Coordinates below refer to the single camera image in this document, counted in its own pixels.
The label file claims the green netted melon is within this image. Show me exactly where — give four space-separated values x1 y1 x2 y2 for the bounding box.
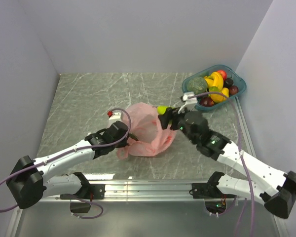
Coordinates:
186 77 208 95

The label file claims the pink plastic bag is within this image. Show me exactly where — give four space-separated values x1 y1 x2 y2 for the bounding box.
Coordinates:
116 102 177 159

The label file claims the dark purple mangosteen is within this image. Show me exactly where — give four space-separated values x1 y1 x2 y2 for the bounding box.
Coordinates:
223 78 234 88

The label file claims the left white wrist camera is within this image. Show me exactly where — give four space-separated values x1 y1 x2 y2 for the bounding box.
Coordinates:
107 111 123 127

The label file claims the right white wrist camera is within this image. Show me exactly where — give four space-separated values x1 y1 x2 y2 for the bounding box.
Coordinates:
178 92 198 114

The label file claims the red apple in tray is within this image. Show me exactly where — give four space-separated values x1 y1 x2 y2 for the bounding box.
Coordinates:
217 70 227 80

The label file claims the dark green avocado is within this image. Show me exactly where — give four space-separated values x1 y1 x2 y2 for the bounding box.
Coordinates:
128 133 139 141

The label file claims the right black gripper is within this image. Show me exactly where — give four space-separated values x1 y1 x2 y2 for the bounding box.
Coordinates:
158 104 198 144

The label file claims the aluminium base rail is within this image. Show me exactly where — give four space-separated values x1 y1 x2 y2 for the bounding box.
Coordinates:
4 179 291 237

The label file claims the yellow orange mango with leaf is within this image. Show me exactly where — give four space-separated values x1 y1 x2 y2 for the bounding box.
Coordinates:
209 86 224 103

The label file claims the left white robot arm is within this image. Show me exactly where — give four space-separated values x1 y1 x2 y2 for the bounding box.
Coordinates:
6 121 128 209

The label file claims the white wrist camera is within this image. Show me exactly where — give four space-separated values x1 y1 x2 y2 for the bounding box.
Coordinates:
107 111 123 127
178 92 198 114

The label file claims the dark red apple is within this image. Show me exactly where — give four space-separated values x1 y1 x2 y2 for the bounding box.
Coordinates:
199 96 215 107

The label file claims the teal plastic tray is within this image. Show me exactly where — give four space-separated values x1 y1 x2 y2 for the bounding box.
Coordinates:
182 65 247 111

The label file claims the yellow banana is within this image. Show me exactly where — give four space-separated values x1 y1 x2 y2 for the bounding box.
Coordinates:
205 72 223 90

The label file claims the dark red plum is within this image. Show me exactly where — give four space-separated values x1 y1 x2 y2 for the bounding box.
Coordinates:
229 85 239 96

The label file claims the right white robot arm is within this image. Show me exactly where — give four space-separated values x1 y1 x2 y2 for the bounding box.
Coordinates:
157 106 296 219

